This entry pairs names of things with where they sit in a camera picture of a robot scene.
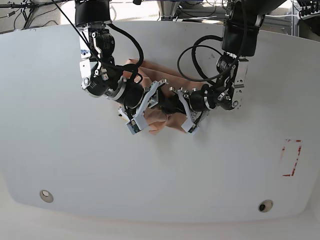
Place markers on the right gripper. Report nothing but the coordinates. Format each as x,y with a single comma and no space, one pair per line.
135,99

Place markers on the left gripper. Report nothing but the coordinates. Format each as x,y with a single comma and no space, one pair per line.
193,104

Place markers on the peach pink T-shirt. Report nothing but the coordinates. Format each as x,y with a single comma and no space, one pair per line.
155,117

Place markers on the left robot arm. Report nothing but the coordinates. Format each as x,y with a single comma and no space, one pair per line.
239,41

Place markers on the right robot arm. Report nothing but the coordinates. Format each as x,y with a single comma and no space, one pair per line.
102,77

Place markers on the red tape rectangle marking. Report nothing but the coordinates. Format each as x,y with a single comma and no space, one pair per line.
289,157

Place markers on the right round table grommet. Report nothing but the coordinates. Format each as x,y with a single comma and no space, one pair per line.
265,206

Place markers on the round table grommet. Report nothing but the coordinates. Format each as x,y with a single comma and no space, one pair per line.
46,196
265,206

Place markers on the left round table grommet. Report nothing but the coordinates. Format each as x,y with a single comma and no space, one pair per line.
46,196

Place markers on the black tripod stand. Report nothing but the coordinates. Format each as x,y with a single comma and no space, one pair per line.
25,8

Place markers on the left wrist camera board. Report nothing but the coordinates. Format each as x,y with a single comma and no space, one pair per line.
189,127

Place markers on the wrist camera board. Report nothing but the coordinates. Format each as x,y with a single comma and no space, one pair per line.
137,124
189,127

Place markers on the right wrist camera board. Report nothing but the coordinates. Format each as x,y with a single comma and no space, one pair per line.
137,124

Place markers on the grey metal centre post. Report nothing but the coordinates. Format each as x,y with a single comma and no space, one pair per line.
167,9

